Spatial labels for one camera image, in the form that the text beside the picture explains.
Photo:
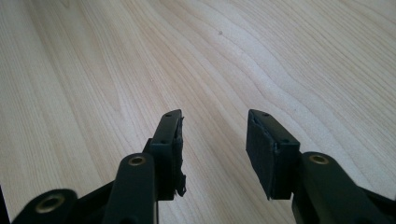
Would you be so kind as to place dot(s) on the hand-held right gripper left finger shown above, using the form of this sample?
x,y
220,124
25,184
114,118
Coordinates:
x,y
166,161

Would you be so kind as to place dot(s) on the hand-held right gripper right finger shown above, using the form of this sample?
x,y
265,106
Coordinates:
x,y
274,165

